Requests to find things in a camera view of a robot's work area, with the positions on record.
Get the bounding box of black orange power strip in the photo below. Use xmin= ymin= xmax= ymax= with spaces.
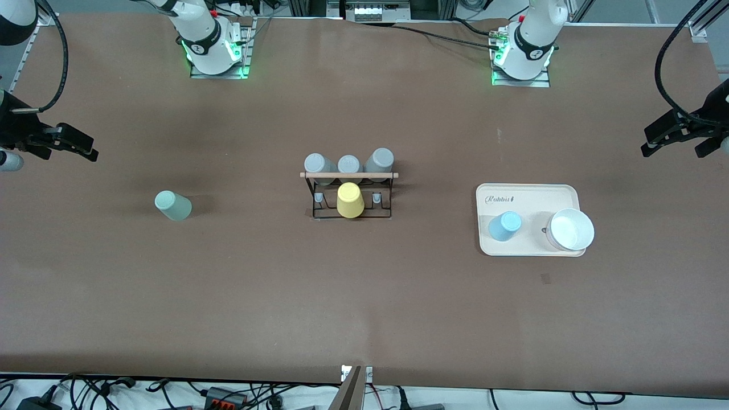
xmin=204 ymin=386 xmax=247 ymax=410

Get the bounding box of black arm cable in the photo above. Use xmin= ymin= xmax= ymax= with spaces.
xmin=11 ymin=0 xmax=70 ymax=113
xmin=654 ymin=0 xmax=710 ymax=126

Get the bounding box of pale grey plastic cup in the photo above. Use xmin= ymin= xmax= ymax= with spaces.
xmin=337 ymin=155 xmax=364 ymax=183

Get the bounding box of yellow plastic cup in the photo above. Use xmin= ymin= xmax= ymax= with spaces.
xmin=336 ymin=182 xmax=366 ymax=219

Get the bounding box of aluminium frame rail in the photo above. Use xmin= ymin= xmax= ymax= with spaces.
xmin=9 ymin=11 xmax=58 ymax=95

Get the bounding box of green plastic cup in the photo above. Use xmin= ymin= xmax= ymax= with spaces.
xmin=154 ymin=190 xmax=193 ymax=222

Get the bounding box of white power strip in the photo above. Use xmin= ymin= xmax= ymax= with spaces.
xmin=353 ymin=0 xmax=412 ymax=23

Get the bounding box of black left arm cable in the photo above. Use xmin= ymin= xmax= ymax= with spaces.
xmin=654 ymin=0 xmax=710 ymax=126

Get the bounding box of beige plastic tray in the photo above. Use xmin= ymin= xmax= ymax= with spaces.
xmin=476 ymin=183 xmax=587 ymax=257

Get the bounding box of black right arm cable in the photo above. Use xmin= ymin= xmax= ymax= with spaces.
xmin=11 ymin=0 xmax=70 ymax=113

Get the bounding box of grey metal camera post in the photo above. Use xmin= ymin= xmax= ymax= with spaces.
xmin=327 ymin=366 xmax=365 ymax=410

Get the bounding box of black wire cup rack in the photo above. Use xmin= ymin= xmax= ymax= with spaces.
xmin=300 ymin=170 xmax=399 ymax=221

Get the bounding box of white bowl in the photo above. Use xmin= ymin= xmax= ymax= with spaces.
xmin=546 ymin=208 xmax=595 ymax=252

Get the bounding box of blue plastic cup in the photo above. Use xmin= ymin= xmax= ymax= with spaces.
xmin=488 ymin=211 xmax=523 ymax=242

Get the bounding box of black power adapter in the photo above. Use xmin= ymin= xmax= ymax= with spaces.
xmin=16 ymin=393 xmax=63 ymax=410

